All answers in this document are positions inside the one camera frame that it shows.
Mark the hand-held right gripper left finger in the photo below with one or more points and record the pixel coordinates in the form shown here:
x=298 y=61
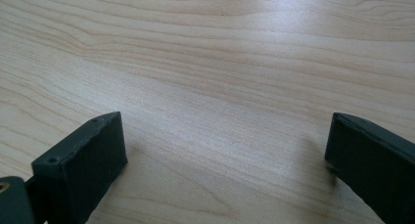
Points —
x=81 y=162

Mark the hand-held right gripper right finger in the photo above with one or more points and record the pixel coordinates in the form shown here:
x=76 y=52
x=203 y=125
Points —
x=375 y=162

